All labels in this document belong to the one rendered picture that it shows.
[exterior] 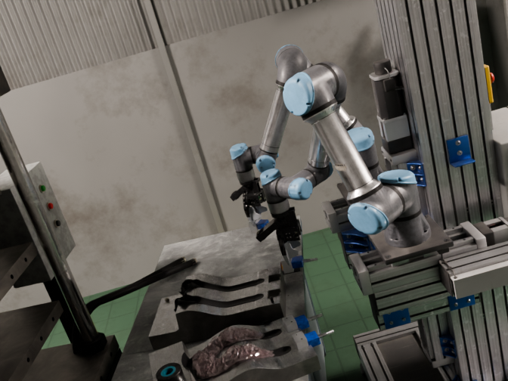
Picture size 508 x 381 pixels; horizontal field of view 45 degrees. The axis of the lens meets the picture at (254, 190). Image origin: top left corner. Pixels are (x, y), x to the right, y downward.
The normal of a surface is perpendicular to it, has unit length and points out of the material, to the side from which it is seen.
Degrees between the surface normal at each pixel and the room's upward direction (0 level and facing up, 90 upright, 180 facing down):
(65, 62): 90
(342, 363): 0
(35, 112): 90
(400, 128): 90
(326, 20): 90
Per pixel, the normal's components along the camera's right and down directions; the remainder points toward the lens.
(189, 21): 0.08, 0.35
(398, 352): -0.26, -0.90
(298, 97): -0.73, 0.32
